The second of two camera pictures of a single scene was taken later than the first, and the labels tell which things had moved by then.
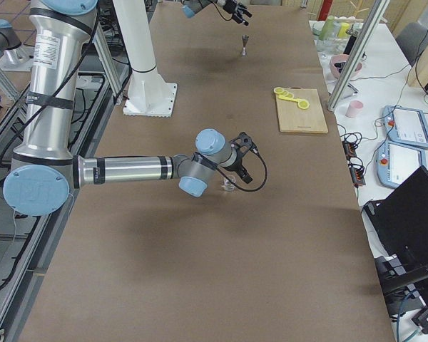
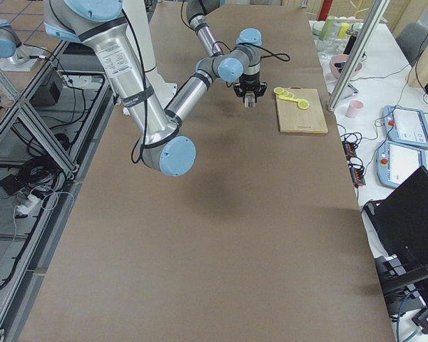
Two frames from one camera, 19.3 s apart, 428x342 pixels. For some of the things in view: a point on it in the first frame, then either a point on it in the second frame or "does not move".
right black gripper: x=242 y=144 to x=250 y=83
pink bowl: x=337 y=63 does not move
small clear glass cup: x=228 y=185 to x=250 y=100
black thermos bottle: x=353 y=35 does not move
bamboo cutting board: x=294 y=119 does not move
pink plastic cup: x=354 y=109 does not move
